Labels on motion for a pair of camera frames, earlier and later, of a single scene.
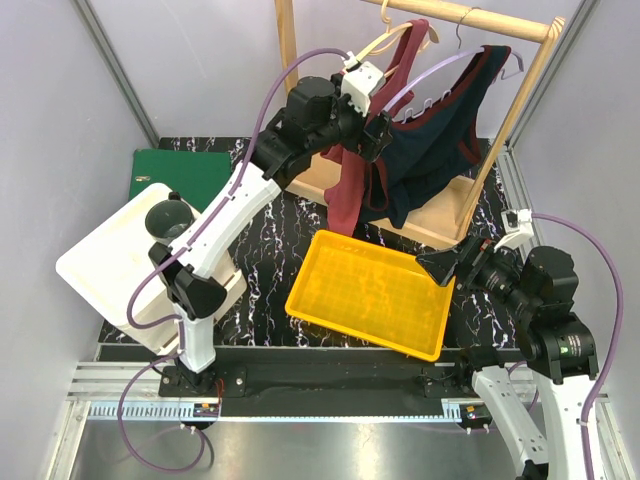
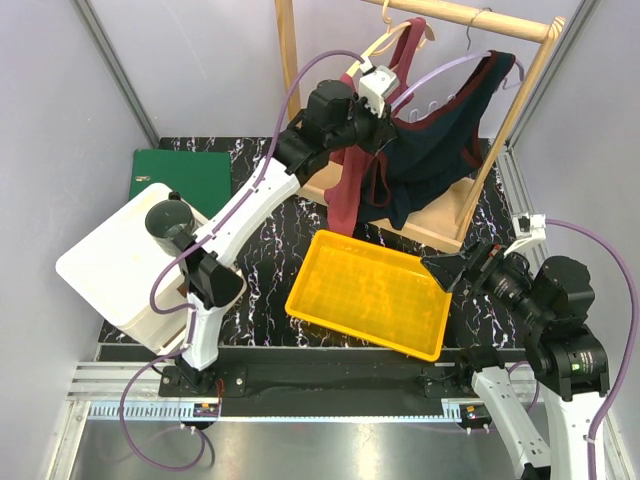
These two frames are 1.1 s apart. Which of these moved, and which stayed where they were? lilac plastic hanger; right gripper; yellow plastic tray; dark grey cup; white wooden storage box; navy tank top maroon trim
Moved: navy tank top maroon trim; lilac plastic hanger
Stayed: dark grey cup; right gripper; white wooden storage box; yellow plastic tray
